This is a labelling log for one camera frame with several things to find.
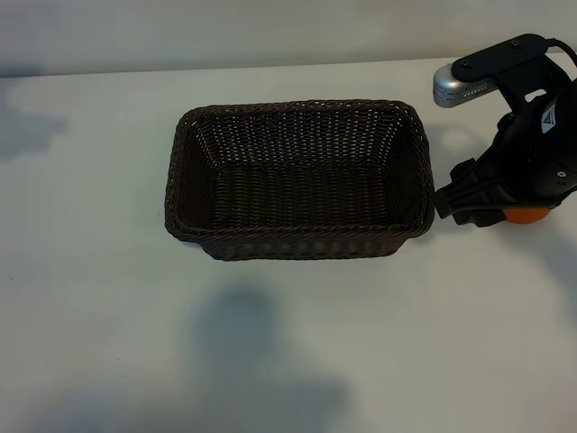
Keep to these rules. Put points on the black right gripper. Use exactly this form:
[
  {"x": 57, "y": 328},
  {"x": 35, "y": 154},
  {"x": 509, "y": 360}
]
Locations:
[{"x": 532, "y": 158}]

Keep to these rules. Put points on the orange fruit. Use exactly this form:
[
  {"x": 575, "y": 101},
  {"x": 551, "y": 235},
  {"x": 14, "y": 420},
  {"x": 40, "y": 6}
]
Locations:
[{"x": 527, "y": 217}]

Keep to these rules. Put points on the dark brown wicker basket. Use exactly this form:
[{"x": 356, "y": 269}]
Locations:
[{"x": 297, "y": 198}]

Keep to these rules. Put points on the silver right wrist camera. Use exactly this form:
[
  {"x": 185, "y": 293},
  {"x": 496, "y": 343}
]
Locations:
[{"x": 451, "y": 92}]

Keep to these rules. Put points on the black right camera mount bracket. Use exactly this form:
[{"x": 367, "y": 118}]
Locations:
[{"x": 496, "y": 56}]

